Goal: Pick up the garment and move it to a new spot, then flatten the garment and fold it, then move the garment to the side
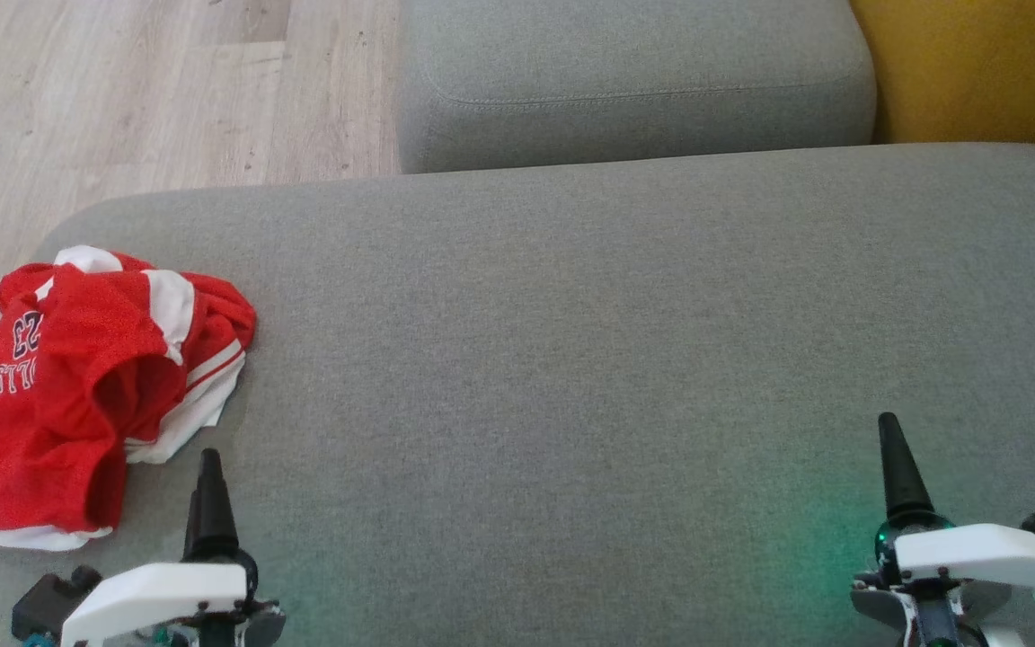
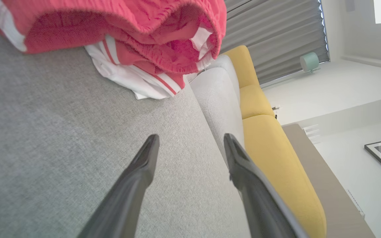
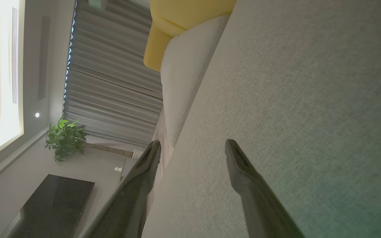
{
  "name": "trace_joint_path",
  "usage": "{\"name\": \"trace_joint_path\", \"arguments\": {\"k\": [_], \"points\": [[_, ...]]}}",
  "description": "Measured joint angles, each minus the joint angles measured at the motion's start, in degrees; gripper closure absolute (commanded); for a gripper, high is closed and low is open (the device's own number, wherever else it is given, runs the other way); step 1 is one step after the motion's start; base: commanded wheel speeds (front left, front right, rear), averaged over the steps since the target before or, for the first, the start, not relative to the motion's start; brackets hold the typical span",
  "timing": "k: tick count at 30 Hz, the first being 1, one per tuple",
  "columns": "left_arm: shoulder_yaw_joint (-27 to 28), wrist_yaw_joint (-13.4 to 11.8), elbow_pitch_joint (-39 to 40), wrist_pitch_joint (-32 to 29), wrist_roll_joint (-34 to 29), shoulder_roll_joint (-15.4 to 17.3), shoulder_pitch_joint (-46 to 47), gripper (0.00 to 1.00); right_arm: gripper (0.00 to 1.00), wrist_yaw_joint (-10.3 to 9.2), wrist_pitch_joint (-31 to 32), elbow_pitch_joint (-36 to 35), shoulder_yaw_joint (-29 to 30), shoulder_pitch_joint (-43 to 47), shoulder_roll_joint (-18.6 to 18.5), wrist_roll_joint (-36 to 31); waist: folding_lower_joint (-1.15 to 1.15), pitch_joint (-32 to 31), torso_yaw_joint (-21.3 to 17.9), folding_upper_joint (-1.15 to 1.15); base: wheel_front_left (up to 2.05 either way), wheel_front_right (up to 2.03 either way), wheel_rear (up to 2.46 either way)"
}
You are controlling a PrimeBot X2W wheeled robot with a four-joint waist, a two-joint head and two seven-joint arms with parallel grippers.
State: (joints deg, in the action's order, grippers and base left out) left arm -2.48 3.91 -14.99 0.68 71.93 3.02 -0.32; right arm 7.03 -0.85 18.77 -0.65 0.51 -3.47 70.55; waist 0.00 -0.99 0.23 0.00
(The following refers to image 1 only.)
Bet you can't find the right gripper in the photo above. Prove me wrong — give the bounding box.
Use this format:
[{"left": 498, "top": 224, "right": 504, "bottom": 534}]
[{"left": 874, "top": 411, "right": 1035, "bottom": 606}]

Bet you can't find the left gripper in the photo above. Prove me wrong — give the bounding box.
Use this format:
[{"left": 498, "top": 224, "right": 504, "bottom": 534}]
[{"left": 13, "top": 447, "right": 260, "bottom": 647}]

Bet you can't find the red white basketball jersey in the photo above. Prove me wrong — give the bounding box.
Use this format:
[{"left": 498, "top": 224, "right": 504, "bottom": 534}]
[{"left": 0, "top": 244, "right": 258, "bottom": 552}]

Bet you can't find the large grey sofa seat cushion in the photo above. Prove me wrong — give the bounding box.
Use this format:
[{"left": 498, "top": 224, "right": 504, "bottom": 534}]
[{"left": 0, "top": 142, "right": 1035, "bottom": 647}]

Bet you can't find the mustard yellow cushion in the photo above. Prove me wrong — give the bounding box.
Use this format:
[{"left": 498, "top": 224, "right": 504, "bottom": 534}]
[{"left": 848, "top": 0, "right": 1035, "bottom": 155}]

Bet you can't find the small grey sofa cushion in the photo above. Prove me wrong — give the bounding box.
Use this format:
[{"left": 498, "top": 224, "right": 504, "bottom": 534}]
[{"left": 396, "top": 0, "right": 878, "bottom": 174}]

